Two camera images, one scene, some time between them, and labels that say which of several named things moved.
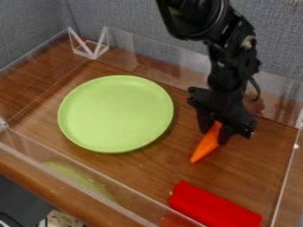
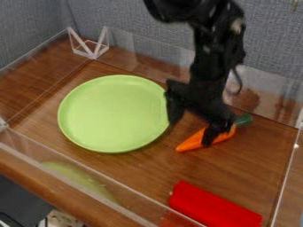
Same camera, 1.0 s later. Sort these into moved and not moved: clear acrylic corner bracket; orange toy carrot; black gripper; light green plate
Moved: black gripper; orange toy carrot
Not moved: light green plate; clear acrylic corner bracket
